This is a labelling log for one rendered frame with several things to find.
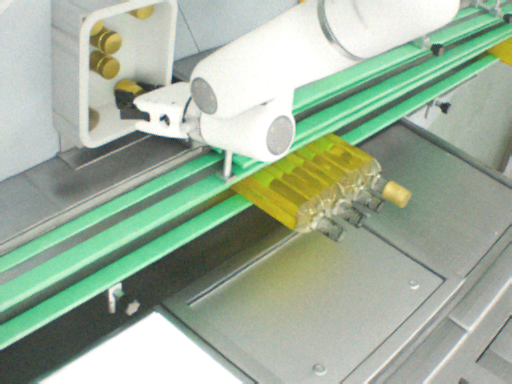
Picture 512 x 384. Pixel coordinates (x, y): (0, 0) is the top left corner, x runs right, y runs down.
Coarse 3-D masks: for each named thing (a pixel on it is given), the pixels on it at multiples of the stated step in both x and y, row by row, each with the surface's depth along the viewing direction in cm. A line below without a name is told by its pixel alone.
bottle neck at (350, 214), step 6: (342, 204) 111; (348, 204) 111; (336, 210) 111; (342, 210) 111; (348, 210) 110; (354, 210) 110; (360, 210) 111; (342, 216) 111; (348, 216) 110; (354, 216) 110; (360, 216) 109; (366, 216) 111; (348, 222) 111; (354, 222) 110; (360, 222) 111
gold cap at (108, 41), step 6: (102, 30) 93; (108, 30) 93; (90, 36) 93; (96, 36) 92; (102, 36) 92; (108, 36) 91; (114, 36) 92; (120, 36) 93; (90, 42) 94; (96, 42) 93; (102, 42) 92; (108, 42) 92; (114, 42) 93; (120, 42) 94; (102, 48) 92; (108, 48) 92; (114, 48) 93; (108, 54) 93
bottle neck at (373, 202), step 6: (360, 192) 115; (366, 192) 114; (372, 192) 115; (354, 198) 116; (360, 198) 115; (366, 198) 114; (372, 198) 114; (378, 198) 113; (366, 204) 114; (372, 204) 113; (378, 204) 113; (384, 204) 115; (372, 210) 114; (378, 210) 115
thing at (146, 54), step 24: (144, 0) 89; (168, 0) 93; (120, 24) 97; (144, 24) 99; (168, 24) 96; (96, 48) 96; (120, 48) 100; (144, 48) 102; (168, 48) 99; (120, 72) 103; (144, 72) 104; (168, 72) 101; (96, 96) 102; (120, 120) 102; (96, 144) 97
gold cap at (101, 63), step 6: (90, 54) 96; (96, 54) 95; (102, 54) 95; (90, 60) 95; (96, 60) 95; (102, 60) 94; (108, 60) 94; (114, 60) 95; (90, 66) 96; (96, 66) 95; (102, 66) 94; (108, 66) 94; (114, 66) 95; (120, 66) 96; (96, 72) 96; (102, 72) 94; (108, 72) 95; (114, 72) 96; (108, 78) 96
